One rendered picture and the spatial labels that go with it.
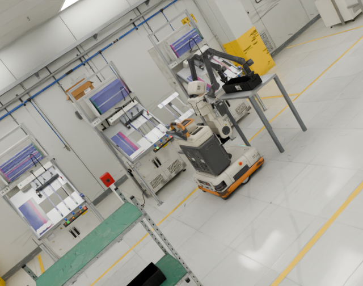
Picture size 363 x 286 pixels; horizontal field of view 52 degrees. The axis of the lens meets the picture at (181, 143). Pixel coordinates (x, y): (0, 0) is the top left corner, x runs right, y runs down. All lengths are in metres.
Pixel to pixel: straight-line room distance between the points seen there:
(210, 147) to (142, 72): 3.39
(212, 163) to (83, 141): 3.23
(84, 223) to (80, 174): 1.73
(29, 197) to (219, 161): 2.46
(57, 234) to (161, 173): 1.61
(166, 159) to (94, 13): 3.03
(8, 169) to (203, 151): 2.50
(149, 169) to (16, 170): 1.73
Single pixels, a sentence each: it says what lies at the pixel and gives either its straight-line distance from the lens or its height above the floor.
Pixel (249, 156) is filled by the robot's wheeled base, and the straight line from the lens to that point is 4.26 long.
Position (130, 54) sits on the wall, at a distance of 7.09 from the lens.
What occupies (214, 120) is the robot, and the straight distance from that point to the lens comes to 4.25.
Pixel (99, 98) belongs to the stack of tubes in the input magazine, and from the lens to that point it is 5.28.
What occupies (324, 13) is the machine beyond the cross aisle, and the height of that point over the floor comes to 0.33.
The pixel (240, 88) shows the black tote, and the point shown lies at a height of 0.85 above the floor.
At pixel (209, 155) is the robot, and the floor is 0.54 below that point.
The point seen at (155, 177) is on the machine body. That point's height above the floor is 0.23.
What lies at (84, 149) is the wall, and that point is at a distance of 6.77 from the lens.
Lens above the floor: 1.97
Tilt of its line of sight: 17 degrees down
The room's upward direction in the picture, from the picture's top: 34 degrees counter-clockwise
